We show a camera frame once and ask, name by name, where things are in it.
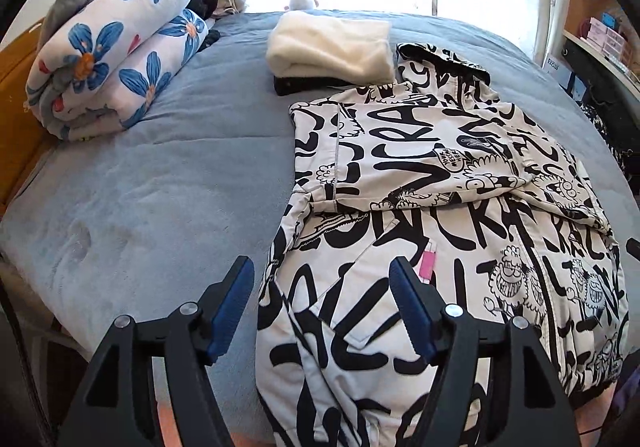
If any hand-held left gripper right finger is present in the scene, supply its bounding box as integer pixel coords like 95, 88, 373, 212
389, 256, 583, 447

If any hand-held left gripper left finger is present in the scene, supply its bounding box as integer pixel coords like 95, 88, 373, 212
55, 254, 256, 447

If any white black-lettered hooded jacket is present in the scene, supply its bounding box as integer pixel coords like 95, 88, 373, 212
256, 43, 630, 447

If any grey-blue bed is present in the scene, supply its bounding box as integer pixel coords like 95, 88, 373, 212
0, 9, 640, 378

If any folded black garment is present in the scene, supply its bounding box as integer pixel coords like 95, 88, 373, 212
272, 72, 351, 98

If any blue floral folded quilt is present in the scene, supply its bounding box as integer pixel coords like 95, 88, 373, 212
25, 0, 211, 142

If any folded cream fleece garment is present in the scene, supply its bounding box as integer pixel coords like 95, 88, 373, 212
266, 12, 397, 85

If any white and blue carton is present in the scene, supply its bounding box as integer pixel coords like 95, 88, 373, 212
545, 54, 586, 98

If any black crumpled clothing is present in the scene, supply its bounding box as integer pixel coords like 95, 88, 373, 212
192, 0, 221, 52

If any pink drawer organizer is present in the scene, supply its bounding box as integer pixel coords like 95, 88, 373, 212
582, 17, 628, 60

